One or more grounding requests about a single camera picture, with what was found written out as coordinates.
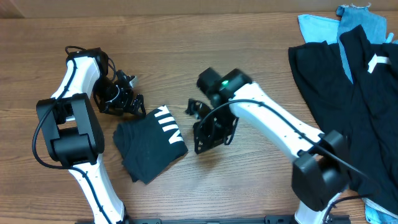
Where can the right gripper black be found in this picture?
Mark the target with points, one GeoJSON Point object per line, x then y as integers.
{"type": "Point", "coordinates": [212, 130]}

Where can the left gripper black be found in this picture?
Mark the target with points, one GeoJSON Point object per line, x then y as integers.
{"type": "Point", "coordinates": [124, 104]}

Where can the dark green t-shirt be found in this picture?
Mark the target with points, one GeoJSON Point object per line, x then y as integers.
{"type": "Point", "coordinates": [149, 145]}

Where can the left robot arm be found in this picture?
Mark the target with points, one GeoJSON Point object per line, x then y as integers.
{"type": "Point", "coordinates": [69, 136]}

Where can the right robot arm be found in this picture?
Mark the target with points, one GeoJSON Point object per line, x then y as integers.
{"type": "Point", "coordinates": [319, 175]}

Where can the light blue shirt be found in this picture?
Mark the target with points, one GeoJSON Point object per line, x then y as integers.
{"type": "Point", "coordinates": [318, 29]}

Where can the black t-shirt pile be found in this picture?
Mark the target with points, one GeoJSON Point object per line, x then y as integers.
{"type": "Point", "coordinates": [363, 109]}

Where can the blue denim garment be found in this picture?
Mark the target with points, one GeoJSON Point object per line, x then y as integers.
{"type": "Point", "coordinates": [375, 28]}

